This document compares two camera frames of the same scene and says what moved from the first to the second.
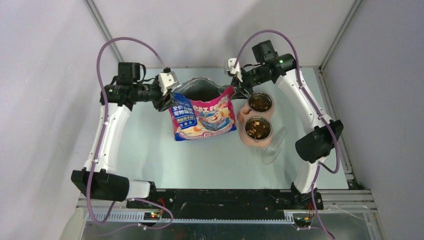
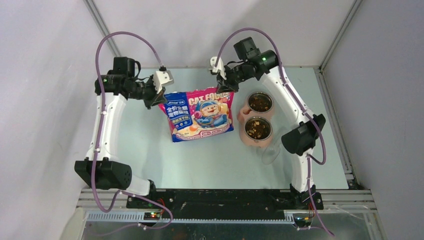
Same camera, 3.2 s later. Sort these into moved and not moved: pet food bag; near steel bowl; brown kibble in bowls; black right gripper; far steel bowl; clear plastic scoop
Moved: pet food bag; black right gripper
Not moved: brown kibble in bowls; far steel bowl; clear plastic scoop; near steel bowl
